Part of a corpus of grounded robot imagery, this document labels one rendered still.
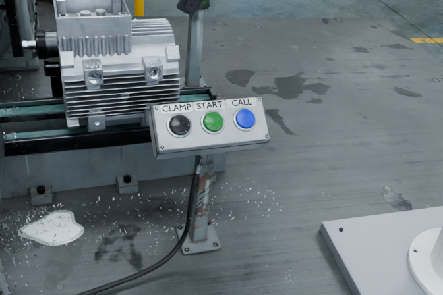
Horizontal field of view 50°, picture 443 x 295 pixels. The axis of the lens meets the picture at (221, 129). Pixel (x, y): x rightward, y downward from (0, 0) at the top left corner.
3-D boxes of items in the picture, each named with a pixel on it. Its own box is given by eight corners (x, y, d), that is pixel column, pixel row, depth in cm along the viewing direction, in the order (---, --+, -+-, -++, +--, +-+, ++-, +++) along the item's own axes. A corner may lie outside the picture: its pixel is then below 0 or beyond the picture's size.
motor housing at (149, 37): (69, 148, 85) (59, 51, 75) (62, 94, 100) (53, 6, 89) (178, 135, 91) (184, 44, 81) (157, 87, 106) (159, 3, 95)
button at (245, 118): (235, 132, 72) (238, 128, 70) (231, 113, 72) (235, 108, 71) (254, 130, 73) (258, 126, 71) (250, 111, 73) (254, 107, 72)
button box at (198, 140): (153, 160, 71) (158, 151, 66) (147, 116, 73) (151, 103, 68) (260, 149, 76) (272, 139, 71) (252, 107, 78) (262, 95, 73)
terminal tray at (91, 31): (60, 60, 80) (55, 19, 76) (56, 33, 88) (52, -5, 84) (132, 56, 84) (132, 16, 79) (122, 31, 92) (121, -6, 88)
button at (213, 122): (203, 135, 70) (206, 131, 69) (200, 116, 71) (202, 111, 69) (222, 133, 71) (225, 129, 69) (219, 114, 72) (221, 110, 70)
